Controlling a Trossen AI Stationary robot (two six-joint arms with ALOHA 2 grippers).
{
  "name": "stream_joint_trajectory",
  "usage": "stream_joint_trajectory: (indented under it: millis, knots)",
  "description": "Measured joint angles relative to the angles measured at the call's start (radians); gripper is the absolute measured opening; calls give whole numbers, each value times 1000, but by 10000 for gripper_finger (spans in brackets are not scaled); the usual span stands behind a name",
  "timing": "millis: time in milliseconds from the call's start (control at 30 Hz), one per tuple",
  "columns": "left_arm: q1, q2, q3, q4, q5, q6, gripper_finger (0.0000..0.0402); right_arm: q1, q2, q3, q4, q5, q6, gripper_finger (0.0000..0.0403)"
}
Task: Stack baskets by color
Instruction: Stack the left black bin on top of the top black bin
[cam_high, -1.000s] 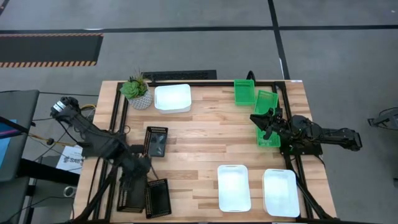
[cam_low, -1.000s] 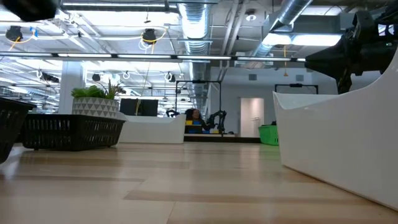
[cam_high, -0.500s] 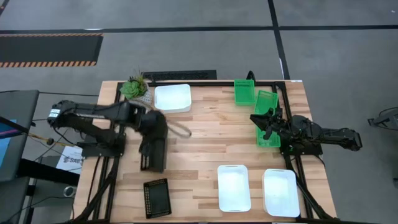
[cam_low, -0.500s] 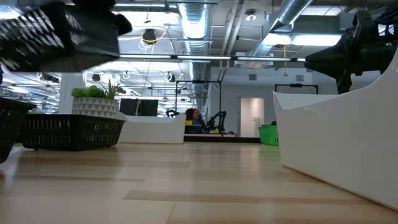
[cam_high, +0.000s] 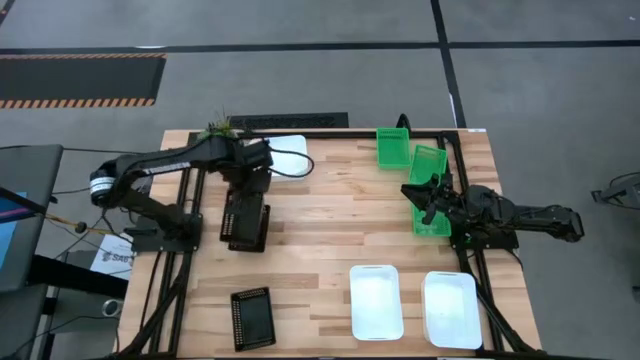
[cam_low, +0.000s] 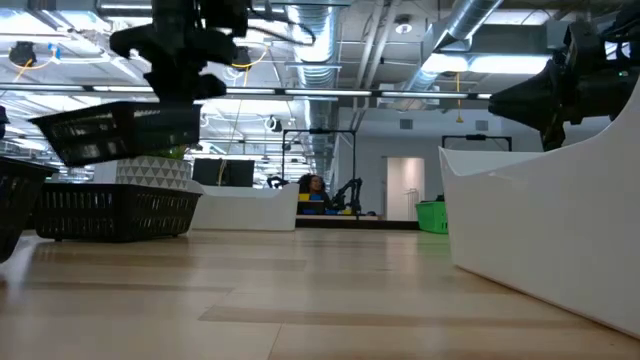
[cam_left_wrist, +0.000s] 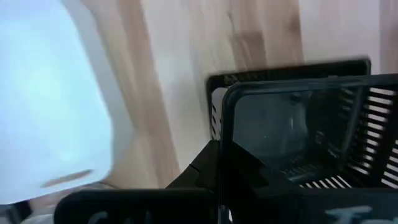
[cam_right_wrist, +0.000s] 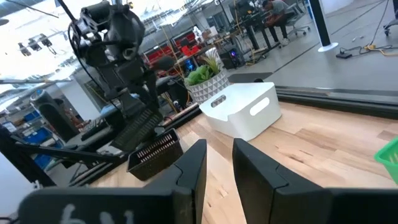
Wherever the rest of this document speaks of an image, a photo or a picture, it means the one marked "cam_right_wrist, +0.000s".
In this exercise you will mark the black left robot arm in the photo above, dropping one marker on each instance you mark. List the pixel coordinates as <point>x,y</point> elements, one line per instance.
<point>121,28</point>

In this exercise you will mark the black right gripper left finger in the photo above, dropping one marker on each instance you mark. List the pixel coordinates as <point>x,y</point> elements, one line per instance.
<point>130,205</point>

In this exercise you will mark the green plastic basket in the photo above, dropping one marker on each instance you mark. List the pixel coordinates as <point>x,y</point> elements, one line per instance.
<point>390,157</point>

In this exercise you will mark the black ceiling spotlight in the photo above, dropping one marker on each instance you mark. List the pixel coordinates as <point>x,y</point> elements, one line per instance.
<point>34,45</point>
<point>46,40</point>
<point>24,49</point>

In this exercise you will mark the black computer tower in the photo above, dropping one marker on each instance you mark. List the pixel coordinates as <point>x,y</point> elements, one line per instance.
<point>231,56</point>

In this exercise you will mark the black power brick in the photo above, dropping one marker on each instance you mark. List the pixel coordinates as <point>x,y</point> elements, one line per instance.
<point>343,55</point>

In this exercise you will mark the blue storage bin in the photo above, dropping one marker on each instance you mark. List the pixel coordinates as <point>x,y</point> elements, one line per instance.
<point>38,135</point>

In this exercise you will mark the person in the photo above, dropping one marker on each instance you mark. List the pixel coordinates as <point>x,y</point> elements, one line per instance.
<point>278,17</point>

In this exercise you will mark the grey office chair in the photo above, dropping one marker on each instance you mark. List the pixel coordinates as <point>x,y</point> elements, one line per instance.
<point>297,18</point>

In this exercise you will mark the red storage bins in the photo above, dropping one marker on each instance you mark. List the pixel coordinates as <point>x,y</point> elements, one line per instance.
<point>186,46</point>

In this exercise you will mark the potted plant in white pot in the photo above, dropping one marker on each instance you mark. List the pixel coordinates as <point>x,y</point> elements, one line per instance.
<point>206,82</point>

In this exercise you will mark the black cylindrical air purifier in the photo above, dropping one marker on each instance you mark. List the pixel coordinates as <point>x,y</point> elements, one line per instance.
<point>54,115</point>

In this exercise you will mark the white plastic storage bin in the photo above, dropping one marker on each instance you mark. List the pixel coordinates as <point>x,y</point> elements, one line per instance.
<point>239,118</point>

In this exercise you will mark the black workbench desk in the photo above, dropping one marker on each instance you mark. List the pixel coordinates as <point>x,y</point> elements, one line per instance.
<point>252,25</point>

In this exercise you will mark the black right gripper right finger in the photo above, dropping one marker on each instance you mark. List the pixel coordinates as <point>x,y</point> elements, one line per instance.
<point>280,202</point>

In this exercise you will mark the black pole with white base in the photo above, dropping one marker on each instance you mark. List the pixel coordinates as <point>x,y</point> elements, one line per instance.
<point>321,25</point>

